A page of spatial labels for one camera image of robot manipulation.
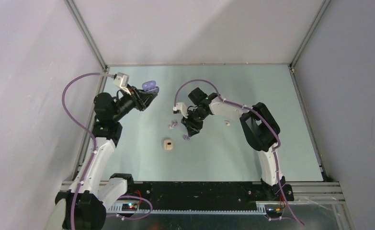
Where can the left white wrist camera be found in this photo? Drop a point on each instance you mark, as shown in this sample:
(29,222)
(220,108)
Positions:
(121,80)

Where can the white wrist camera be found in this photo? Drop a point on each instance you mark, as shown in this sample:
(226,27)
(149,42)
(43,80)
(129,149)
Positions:
(121,80)
(180,108)

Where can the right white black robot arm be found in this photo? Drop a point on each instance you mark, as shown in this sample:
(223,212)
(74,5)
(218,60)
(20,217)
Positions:
(259,127)

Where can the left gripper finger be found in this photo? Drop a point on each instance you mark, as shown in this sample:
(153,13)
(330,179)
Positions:
(146,99)
(141,94)

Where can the beige earbud charging case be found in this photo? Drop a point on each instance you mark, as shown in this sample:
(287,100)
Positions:
(168,145)

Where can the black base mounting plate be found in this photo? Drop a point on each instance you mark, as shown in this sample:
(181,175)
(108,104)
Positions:
(205,196)

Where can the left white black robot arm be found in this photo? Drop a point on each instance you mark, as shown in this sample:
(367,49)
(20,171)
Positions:
(86,202)

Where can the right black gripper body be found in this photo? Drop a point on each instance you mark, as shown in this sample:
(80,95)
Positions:
(196,116)

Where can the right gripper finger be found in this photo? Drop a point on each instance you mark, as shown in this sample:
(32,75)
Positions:
(195,128)
(188,127)

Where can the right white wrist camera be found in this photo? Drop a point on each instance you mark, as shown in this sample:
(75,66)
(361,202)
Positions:
(180,108)

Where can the circuit board with leds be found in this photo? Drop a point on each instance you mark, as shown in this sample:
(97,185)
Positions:
(128,207)
(274,213)

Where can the left circuit board with LEDs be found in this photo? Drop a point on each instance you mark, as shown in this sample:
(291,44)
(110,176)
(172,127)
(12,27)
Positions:
(128,207)

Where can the right circuit board with LEDs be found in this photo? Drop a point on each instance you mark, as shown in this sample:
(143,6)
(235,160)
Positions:
(274,213)

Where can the purple earbud charging case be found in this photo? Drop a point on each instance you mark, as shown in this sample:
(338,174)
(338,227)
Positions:
(150,86)

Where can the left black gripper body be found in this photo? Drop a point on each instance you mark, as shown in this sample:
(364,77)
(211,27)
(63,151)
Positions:
(128,101)

